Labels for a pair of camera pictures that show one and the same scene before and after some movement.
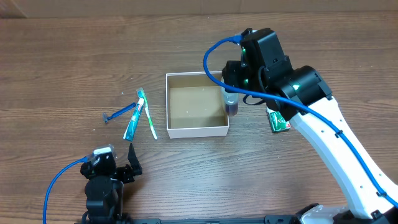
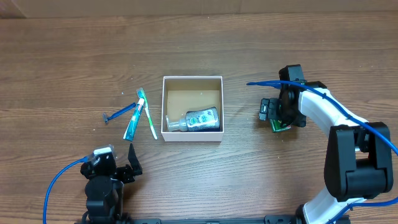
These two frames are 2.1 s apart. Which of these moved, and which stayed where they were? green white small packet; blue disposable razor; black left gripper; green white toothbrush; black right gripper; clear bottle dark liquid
Moved: clear bottle dark liquid; black right gripper
Stayed: black left gripper; green white toothbrush; blue disposable razor; green white small packet
